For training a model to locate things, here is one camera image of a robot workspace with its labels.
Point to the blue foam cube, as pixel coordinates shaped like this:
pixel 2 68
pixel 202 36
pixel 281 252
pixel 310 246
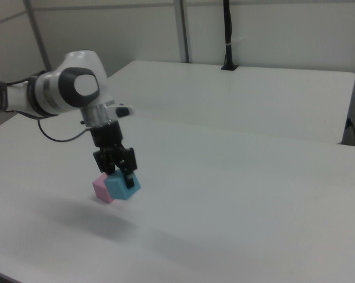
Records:
pixel 121 187

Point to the white table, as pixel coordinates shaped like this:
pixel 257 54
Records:
pixel 230 97

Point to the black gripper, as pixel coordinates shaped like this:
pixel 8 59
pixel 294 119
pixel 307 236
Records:
pixel 106 135

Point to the pink foam cube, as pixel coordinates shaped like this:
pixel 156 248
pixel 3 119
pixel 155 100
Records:
pixel 100 190

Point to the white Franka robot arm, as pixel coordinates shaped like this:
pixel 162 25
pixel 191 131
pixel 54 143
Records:
pixel 68 88

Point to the black camera pole with base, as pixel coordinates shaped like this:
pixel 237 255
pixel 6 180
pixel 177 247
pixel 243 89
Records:
pixel 228 35

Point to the grey partition frame post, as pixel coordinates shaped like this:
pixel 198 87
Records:
pixel 39 35
pixel 183 29

